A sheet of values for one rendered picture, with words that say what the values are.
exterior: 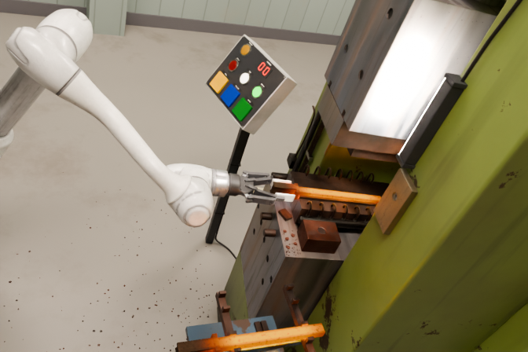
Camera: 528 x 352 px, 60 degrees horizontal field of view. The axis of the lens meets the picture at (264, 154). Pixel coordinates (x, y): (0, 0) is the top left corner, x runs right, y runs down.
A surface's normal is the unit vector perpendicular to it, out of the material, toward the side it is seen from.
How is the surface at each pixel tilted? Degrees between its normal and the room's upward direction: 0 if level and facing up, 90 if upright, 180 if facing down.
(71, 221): 0
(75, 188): 0
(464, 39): 90
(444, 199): 90
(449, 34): 90
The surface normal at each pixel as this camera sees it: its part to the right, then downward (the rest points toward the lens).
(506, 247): 0.14, 0.65
